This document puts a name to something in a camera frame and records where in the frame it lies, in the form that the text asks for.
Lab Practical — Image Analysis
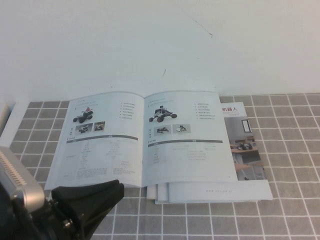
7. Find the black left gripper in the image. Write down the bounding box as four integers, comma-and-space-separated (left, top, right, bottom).
0, 179, 125, 240

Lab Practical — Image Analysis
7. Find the white product catalogue book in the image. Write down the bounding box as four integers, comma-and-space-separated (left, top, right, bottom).
44, 90, 240, 189

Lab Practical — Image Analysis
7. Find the white booklet with curled edge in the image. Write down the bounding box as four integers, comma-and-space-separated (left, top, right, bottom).
154, 184, 170, 204

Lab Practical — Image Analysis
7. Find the beige wooden board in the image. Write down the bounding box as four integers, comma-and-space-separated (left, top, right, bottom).
0, 103, 10, 137

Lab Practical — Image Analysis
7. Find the booklet with robot photo cover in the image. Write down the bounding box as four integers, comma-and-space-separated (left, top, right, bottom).
167, 101, 273, 203

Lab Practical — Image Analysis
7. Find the grey grid-pattern tablecloth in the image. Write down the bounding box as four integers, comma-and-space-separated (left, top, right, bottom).
0, 93, 320, 240

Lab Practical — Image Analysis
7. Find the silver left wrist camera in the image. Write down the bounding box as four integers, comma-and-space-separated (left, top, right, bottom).
0, 146, 46, 210

